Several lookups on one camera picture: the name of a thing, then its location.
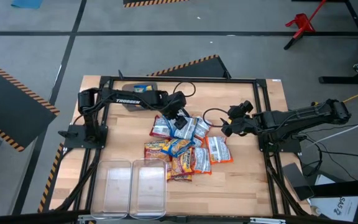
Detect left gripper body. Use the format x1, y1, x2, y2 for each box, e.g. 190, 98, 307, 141
165, 101, 188, 121

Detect red metal stand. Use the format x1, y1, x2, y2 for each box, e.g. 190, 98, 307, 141
284, 0, 328, 50

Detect blue floor mat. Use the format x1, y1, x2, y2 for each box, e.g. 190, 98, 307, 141
10, 0, 44, 9

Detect clear plastic bin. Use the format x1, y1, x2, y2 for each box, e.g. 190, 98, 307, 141
90, 159, 132, 220
129, 157, 168, 220

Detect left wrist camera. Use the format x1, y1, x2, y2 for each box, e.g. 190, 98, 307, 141
170, 91, 188, 105

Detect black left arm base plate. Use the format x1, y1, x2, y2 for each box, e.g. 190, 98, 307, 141
57, 124, 109, 149

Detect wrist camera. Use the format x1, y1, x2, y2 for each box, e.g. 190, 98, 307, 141
227, 100, 255, 119
170, 91, 188, 105

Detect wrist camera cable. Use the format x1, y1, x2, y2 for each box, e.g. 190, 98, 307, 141
201, 107, 230, 129
172, 81, 197, 98

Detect black desk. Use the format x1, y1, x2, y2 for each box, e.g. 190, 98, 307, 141
318, 0, 358, 85

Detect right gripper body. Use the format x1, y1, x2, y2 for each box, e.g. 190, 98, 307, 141
232, 113, 259, 137

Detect orange Maruchan ramen packet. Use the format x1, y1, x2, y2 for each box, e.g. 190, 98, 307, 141
193, 116, 213, 141
205, 135, 234, 165
190, 146, 213, 175

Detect black floor cable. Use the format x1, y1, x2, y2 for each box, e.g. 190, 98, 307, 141
320, 149, 358, 159
300, 119, 358, 135

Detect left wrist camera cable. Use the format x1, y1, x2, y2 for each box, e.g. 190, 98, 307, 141
172, 81, 197, 98

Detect white hanging cable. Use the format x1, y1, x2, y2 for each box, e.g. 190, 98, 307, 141
303, 114, 358, 149

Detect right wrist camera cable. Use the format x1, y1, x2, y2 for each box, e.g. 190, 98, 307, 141
201, 107, 230, 129

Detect hazard-striped black floor mat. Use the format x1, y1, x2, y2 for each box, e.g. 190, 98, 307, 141
37, 142, 65, 214
147, 54, 232, 79
0, 55, 60, 152
122, 0, 192, 9

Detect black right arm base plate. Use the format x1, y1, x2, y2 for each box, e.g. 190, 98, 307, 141
258, 136, 303, 153

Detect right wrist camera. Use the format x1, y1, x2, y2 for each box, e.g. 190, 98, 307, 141
227, 100, 255, 119

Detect white printed box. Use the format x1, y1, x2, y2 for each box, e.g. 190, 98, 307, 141
309, 174, 358, 222

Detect dark grey flat device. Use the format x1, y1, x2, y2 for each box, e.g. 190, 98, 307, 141
282, 162, 315, 202

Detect blue snack packets in tray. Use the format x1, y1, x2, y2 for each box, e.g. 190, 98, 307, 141
122, 82, 158, 112

